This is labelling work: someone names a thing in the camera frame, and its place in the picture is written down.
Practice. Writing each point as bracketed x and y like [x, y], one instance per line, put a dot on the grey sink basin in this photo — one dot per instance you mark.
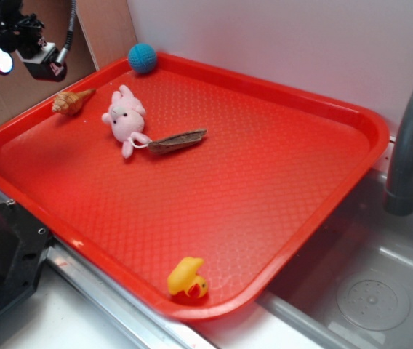
[351, 284]

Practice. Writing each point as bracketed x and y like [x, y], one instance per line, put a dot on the yellow rubber duck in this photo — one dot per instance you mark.
[185, 278]

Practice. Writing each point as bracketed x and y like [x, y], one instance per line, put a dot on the red plastic tray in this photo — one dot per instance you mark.
[274, 163]

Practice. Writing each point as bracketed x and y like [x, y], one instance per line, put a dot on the brown cardboard panel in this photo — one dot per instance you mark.
[88, 34]

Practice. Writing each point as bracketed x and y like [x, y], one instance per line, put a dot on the brown wood bark piece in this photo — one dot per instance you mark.
[176, 142]

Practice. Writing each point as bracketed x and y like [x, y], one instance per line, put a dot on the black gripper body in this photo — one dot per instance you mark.
[19, 32]

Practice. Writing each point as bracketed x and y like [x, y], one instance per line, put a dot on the tan spiral sea shell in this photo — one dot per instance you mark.
[70, 103]

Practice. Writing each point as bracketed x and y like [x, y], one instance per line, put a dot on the pink plush bunny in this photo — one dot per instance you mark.
[126, 117]

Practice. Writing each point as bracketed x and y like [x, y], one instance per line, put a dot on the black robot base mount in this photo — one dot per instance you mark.
[23, 243]

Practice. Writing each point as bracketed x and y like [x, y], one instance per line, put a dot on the blue knitted ball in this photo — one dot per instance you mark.
[142, 58]

